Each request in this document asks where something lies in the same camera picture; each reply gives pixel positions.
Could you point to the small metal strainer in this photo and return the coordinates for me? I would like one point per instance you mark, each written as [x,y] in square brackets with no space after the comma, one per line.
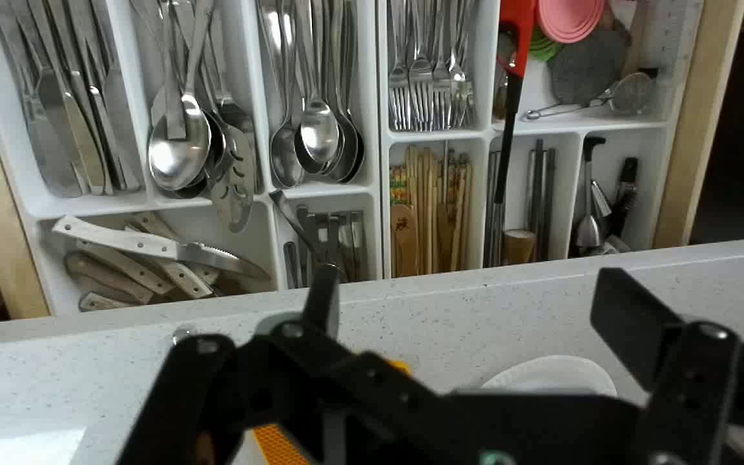
[625,96]

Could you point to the steel spoon cluster middle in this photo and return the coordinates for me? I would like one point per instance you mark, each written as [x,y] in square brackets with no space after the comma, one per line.
[308,54]

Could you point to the wooden kitchen drawer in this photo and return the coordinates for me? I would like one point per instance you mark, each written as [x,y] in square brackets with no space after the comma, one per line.
[690,43]

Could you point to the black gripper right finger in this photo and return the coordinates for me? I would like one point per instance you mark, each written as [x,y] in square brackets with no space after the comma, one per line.
[694,370]

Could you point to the wooden chopsticks bundle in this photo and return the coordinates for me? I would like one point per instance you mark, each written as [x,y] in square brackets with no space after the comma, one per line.
[430,211]

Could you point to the steel forks bundle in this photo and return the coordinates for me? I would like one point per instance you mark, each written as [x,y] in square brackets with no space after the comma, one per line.
[430,87]

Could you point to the white handled knife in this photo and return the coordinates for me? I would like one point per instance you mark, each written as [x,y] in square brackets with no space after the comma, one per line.
[146,245]

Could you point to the steel table knives bundle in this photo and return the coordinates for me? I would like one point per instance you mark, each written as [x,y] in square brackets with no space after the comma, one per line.
[72,96]

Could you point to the white round plate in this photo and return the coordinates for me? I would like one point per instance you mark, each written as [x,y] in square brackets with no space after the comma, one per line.
[557,373]

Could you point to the red black gas lighter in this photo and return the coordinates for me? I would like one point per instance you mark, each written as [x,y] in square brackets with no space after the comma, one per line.
[514,25]

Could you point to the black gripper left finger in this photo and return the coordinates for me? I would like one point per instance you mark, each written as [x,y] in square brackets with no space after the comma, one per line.
[339,408]

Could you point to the white cutlery tray organizer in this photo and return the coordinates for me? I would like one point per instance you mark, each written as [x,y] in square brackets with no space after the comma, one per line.
[234,88]

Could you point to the large steel spoon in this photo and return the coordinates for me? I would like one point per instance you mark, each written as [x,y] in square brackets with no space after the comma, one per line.
[181,139]

